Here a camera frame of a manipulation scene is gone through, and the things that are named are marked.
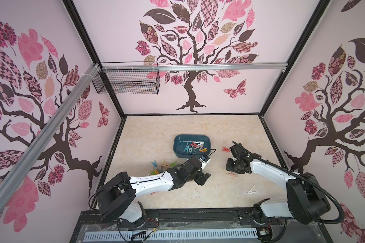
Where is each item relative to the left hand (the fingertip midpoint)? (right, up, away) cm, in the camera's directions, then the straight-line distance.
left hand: (204, 173), depth 81 cm
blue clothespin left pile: (-30, +2, +13) cm, 32 cm away
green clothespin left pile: (-18, +2, +11) cm, 21 cm away
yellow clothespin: (+2, +10, +17) cm, 20 cm away
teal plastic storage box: (-9, +13, +19) cm, 25 cm away
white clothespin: (0, +15, +20) cm, 25 cm away
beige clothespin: (0, +13, +19) cm, 23 cm away
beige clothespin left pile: (-23, +2, +11) cm, 25 cm away
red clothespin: (-5, +14, +19) cm, 24 cm away
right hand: (+16, +2, +8) cm, 18 cm away
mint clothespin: (-10, +11, +17) cm, 22 cm away
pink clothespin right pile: (+17, -2, +6) cm, 18 cm away
